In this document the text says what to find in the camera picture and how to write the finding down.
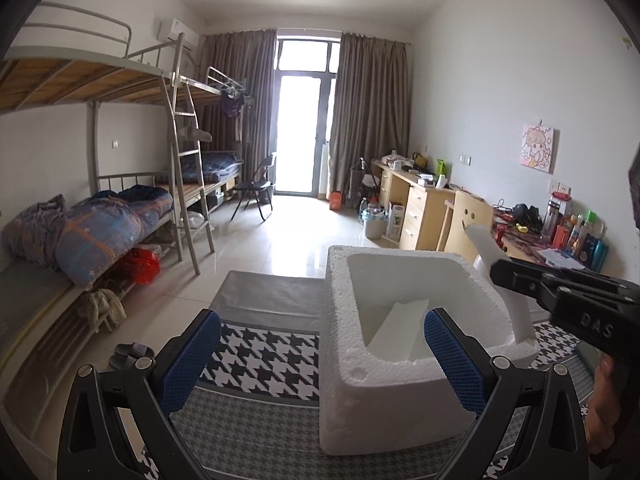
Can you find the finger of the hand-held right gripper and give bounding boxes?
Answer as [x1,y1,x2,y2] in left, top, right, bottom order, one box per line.
[489,256,632,311]

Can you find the white air conditioner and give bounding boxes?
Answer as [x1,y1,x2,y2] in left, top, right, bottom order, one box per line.
[157,18,200,51]

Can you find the dark hanging clothes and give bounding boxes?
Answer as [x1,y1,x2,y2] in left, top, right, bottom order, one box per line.
[219,85,253,143]

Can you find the white foam box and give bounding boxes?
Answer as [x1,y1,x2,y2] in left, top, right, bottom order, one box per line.
[317,245,542,457]

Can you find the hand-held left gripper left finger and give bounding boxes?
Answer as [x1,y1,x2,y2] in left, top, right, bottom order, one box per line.
[57,309,222,480]

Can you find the white bucket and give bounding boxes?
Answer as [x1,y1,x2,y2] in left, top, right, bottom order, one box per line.
[364,207,387,240]

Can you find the row of toiletry bottles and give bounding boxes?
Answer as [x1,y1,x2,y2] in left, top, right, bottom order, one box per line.
[545,197,611,268]

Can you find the glass balcony door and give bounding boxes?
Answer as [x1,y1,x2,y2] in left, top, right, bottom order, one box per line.
[274,37,343,196]

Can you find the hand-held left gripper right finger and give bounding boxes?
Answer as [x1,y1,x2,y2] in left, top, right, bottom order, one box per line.
[424,307,590,480]

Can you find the black headphones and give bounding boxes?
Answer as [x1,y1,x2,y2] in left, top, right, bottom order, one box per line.
[512,203,543,233]

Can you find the grey metal bunk bed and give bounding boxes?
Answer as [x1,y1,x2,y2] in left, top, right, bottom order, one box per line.
[170,66,251,211]
[0,2,217,456]

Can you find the beige cloth bundle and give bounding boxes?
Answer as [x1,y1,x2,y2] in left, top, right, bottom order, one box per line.
[77,289,128,333]

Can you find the white foam strip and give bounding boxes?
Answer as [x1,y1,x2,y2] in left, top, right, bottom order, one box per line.
[462,224,540,346]

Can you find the dark blue plaid bedding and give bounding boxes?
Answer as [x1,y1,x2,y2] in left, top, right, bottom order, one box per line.
[180,152,245,183]

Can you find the brown curtain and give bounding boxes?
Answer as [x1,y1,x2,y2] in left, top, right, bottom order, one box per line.
[197,30,277,196]
[332,32,412,201]

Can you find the printed paper sheets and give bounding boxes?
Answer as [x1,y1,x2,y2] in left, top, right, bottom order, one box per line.
[539,247,586,271]

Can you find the black folding cart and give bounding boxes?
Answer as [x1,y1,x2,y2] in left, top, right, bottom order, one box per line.
[350,157,382,211]

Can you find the houndstooth tablecloth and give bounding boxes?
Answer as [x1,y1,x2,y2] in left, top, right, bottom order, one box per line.
[140,270,596,480]

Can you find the white carton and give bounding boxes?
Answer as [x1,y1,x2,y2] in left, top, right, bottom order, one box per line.
[385,202,403,240]

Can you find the blue patterned quilt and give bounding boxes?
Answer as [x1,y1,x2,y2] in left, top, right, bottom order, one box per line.
[2,184,175,288]

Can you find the person's right hand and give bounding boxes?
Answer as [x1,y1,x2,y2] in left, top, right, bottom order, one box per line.
[585,355,618,445]

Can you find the cartoon wall poster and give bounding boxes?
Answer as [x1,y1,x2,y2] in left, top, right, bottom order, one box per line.
[520,122,557,171]

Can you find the black folding chair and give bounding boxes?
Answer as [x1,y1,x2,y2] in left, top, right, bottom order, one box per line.
[230,152,277,222]

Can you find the red plastic bag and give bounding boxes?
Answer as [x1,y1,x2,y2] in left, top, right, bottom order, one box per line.
[120,247,162,286]

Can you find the wooden chair with smiley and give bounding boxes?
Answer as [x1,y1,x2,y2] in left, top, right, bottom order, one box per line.
[437,190,493,253]

